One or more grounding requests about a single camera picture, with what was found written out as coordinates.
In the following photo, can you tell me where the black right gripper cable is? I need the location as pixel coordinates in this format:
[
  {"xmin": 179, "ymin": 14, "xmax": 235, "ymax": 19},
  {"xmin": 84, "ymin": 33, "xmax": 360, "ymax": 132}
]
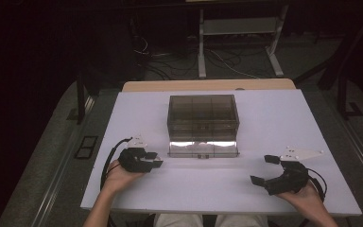
[{"xmin": 306, "ymin": 167, "xmax": 328, "ymax": 203}]

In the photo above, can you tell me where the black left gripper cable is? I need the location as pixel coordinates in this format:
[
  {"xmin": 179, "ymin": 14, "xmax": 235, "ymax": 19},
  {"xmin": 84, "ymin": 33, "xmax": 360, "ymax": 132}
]
[{"xmin": 99, "ymin": 137, "xmax": 134, "ymax": 192}]

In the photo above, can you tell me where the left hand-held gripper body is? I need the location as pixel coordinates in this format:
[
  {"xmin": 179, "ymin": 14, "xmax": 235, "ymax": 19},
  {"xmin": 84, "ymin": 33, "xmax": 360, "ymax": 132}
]
[{"xmin": 117, "ymin": 134, "xmax": 154, "ymax": 174}]

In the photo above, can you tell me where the smoky transparent drawer organizer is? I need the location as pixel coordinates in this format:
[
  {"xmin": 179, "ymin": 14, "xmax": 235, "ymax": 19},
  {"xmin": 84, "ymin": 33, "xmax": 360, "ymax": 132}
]
[{"xmin": 166, "ymin": 94, "xmax": 240, "ymax": 142}]

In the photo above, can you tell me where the dark metal stand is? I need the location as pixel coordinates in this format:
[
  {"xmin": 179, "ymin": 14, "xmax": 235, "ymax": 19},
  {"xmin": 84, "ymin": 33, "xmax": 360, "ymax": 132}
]
[
  {"xmin": 337, "ymin": 72, "xmax": 363, "ymax": 120},
  {"xmin": 75, "ymin": 72, "xmax": 103, "ymax": 125}
]

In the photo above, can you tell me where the person's left hand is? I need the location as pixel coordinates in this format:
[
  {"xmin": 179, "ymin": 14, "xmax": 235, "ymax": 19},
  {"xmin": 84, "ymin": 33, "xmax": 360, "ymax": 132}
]
[{"xmin": 102, "ymin": 159, "xmax": 146, "ymax": 195}]

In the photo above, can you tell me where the grey metal stand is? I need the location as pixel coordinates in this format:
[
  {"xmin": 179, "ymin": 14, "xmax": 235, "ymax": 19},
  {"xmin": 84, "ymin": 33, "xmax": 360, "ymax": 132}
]
[{"xmin": 198, "ymin": 4, "xmax": 286, "ymax": 79}]

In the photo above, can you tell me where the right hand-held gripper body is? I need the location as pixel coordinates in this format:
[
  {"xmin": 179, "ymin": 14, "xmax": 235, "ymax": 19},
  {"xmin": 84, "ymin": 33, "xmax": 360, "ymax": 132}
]
[{"xmin": 264, "ymin": 145, "xmax": 325, "ymax": 197}]

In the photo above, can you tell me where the white floor cable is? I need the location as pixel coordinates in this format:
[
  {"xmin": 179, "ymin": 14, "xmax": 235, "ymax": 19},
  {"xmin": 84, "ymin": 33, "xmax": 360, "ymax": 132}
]
[{"xmin": 212, "ymin": 48, "xmax": 261, "ymax": 79}]

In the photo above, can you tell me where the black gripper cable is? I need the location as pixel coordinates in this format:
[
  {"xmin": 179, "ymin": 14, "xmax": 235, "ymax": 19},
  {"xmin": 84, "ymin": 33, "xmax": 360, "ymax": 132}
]
[
  {"xmin": 306, "ymin": 167, "xmax": 328, "ymax": 203},
  {"xmin": 99, "ymin": 137, "xmax": 134, "ymax": 192}
]

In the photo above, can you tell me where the person's leg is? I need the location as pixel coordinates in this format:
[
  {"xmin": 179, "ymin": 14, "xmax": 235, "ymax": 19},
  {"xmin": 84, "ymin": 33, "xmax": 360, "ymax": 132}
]
[
  {"xmin": 153, "ymin": 213, "xmax": 204, "ymax": 227},
  {"xmin": 216, "ymin": 213, "xmax": 269, "ymax": 227}
]

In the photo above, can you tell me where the wooden table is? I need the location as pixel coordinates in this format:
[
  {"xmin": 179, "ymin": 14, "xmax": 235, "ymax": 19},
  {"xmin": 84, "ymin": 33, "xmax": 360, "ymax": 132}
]
[{"xmin": 121, "ymin": 79, "xmax": 297, "ymax": 93}]

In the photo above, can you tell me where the person's right hand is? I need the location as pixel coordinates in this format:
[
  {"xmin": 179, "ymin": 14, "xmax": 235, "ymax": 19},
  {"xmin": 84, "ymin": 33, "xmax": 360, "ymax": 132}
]
[{"xmin": 275, "ymin": 182, "xmax": 327, "ymax": 218}]

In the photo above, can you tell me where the person's left leg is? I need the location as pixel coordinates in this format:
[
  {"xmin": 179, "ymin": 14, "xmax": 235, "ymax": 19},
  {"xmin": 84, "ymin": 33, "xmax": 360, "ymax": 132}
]
[{"xmin": 153, "ymin": 213, "xmax": 204, "ymax": 227}]

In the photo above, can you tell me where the person's right leg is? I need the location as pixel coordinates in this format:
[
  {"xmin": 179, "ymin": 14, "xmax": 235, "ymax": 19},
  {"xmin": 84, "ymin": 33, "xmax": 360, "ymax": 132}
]
[{"xmin": 216, "ymin": 213, "xmax": 269, "ymax": 227}]

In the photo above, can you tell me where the bundle of black floor cables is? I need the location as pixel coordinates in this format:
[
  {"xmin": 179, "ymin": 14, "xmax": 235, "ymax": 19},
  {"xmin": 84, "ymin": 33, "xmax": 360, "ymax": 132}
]
[{"xmin": 131, "ymin": 36, "xmax": 244, "ymax": 81}]

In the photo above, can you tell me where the white board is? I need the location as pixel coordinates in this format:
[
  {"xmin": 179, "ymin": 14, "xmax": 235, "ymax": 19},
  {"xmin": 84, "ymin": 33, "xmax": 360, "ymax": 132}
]
[{"xmin": 79, "ymin": 89, "xmax": 363, "ymax": 217}]

